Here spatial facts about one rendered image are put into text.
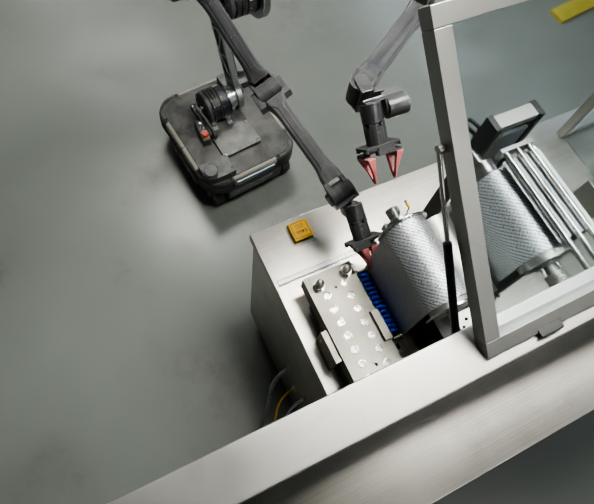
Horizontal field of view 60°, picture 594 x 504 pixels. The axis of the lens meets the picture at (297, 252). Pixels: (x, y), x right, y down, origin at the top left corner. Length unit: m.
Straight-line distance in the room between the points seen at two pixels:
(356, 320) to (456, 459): 0.57
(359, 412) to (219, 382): 1.71
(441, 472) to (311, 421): 0.36
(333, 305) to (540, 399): 0.63
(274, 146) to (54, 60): 1.48
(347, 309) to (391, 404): 0.72
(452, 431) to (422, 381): 0.26
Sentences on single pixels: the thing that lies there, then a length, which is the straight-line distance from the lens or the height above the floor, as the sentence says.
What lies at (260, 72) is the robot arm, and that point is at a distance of 1.67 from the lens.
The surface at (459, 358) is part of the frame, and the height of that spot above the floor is 1.65.
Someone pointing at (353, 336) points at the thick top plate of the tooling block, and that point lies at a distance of 1.53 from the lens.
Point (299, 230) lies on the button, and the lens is 1.74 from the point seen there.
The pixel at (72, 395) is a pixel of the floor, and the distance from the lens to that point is 2.63.
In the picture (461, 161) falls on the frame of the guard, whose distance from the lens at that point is 0.79.
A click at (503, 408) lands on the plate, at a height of 1.44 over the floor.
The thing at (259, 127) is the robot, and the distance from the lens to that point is 2.80.
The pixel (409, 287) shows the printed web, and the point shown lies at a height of 1.23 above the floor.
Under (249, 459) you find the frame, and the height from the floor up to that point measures 1.65.
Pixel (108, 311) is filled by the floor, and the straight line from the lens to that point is 2.68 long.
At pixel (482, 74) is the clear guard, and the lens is 0.82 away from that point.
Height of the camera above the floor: 2.49
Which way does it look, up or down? 66 degrees down
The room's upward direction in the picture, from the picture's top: 14 degrees clockwise
